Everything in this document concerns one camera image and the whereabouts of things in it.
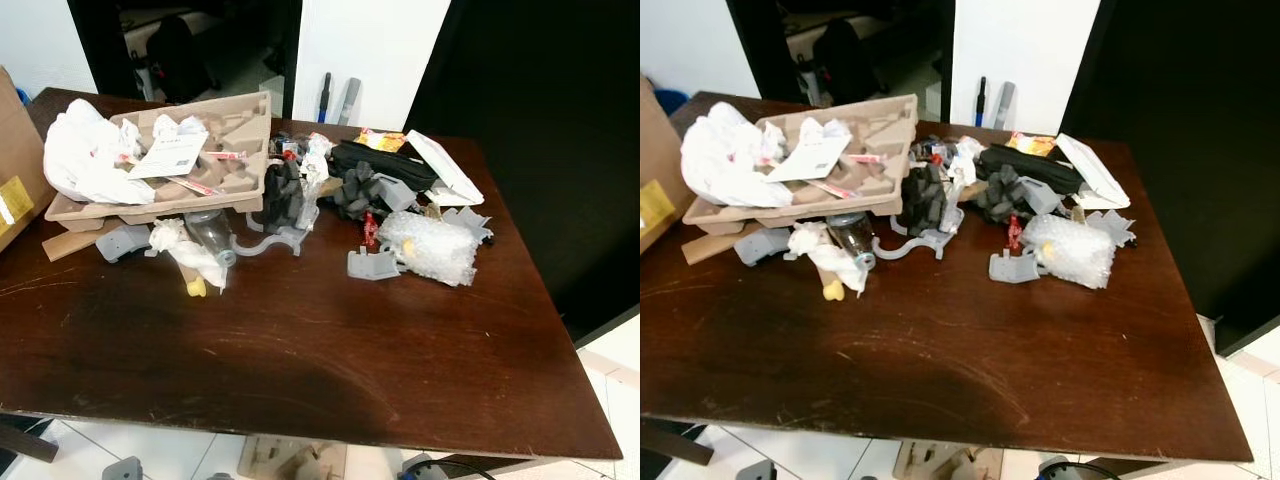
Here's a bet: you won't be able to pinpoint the brown cardboard box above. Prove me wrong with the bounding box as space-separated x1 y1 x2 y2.
640 75 691 254
0 65 56 252

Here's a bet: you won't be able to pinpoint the brown wooden strip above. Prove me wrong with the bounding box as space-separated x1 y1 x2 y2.
43 222 123 264
683 225 758 267

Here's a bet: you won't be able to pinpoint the crumpled white plastic bag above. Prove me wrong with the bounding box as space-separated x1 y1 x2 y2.
43 98 153 206
681 102 793 209

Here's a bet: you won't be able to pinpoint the rounded grey plastic part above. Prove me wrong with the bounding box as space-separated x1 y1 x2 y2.
733 227 792 268
95 225 153 264

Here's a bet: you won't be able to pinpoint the dark cabinet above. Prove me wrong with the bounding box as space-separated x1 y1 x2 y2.
405 0 641 347
1060 0 1280 357

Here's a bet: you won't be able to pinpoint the angular grey plastic part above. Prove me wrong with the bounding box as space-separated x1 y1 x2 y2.
455 207 495 245
1098 210 1139 248

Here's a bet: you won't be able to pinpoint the crumpled white tissue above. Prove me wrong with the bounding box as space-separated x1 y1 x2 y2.
148 218 229 292
788 221 869 295

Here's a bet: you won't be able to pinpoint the white printed paper card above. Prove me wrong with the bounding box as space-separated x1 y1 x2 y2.
128 130 209 181
765 133 849 184

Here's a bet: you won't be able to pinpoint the flat white box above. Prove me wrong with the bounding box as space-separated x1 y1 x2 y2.
1054 133 1132 212
405 130 487 208

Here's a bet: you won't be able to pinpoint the clear bubble wrap bundle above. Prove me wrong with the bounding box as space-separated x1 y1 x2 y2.
378 210 480 289
1020 213 1119 292

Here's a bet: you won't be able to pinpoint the crumpled white paper ball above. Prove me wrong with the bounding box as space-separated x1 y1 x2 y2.
790 117 852 150
150 113 209 147

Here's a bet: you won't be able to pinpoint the grey plastic block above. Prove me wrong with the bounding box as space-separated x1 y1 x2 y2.
378 172 420 214
1020 176 1064 217

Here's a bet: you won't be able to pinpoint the long black fabric pouch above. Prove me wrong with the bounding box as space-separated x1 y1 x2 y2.
328 141 439 194
975 144 1084 197

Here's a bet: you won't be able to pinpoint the moulded brown pulp tray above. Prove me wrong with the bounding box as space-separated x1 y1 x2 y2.
683 95 919 237
45 92 273 233

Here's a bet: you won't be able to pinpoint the flat grey plastic part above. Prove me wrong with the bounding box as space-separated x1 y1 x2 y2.
988 250 1044 285
347 247 402 283

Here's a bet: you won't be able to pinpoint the black bag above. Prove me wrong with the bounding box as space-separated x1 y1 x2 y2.
148 15 212 102
812 18 873 103

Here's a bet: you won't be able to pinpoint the orange snack packet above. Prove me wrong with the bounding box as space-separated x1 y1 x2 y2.
1004 131 1057 158
356 128 407 154

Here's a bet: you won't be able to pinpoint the black roller wheel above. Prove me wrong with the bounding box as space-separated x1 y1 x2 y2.
972 166 1027 227
261 160 307 234
332 163 387 224
899 163 947 238

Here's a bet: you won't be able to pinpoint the grey and blue device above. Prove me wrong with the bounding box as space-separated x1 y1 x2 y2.
1035 456 1091 480
399 453 451 480

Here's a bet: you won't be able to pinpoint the crumpled white wrapper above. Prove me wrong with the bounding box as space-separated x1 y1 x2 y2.
299 134 337 203
944 138 987 207

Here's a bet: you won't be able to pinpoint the brown pulp packing piece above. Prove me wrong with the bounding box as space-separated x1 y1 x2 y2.
893 442 1005 480
238 437 347 480

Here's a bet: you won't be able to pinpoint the curved grey plastic bracket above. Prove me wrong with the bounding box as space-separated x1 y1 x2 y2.
231 225 307 260
871 228 947 262

